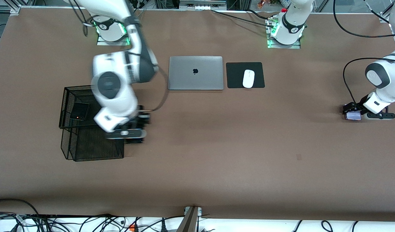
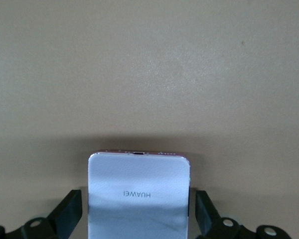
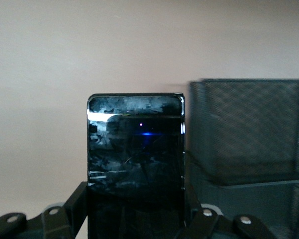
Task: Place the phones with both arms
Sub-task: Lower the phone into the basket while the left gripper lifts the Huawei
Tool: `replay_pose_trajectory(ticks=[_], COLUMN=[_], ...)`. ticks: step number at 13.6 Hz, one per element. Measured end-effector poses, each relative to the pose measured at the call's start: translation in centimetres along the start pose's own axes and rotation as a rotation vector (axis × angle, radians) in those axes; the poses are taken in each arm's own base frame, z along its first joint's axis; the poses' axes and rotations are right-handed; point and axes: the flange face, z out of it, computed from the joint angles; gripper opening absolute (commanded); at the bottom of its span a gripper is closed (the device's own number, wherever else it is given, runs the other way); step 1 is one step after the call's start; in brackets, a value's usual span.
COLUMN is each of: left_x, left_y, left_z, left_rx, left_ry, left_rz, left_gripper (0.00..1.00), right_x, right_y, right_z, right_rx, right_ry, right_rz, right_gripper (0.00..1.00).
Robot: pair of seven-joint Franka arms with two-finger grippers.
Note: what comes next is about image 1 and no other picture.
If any small black flip phone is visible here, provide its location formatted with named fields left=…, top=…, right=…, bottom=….
left=70, top=102, right=90, bottom=121

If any black mesh two-tier tray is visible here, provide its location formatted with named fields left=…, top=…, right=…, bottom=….
left=59, top=84, right=128, bottom=162

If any silver closed laptop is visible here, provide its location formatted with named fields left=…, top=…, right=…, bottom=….
left=168, top=56, right=224, bottom=91

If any white computer mouse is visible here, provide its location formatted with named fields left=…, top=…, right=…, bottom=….
left=242, top=69, right=255, bottom=88

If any black mouse pad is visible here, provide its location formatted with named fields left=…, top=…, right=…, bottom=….
left=226, top=62, right=265, bottom=89

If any white power strip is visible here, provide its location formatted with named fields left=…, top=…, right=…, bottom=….
left=180, top=0, right=227, bottom=10

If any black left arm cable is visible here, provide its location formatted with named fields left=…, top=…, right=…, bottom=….
left=333, top=0, right=395, bottom=105

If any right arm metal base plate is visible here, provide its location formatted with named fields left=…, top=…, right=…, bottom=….
left=97, top=32, right=131, bottom=46

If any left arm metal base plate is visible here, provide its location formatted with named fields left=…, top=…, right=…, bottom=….
left=267, top=38, right=301, bottom=49

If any aluminium frame profile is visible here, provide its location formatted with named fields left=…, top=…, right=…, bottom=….
left=0, top=5, right=21, bottom=15
left=379, top=8, right=395, bottom=23

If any grey metal camera bracket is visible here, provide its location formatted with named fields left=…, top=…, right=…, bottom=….
left=176, top=206, right=202, bottom=232

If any short black table cable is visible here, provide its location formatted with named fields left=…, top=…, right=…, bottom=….
left=246, top=10, right=270, bottom=20

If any long black table cable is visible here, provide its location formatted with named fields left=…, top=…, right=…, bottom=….
left=211, top=10, right=275, bottom=26

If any black looped floor cable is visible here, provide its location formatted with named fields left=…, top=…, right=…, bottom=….
left=0, top=198, right=40, bottom=217

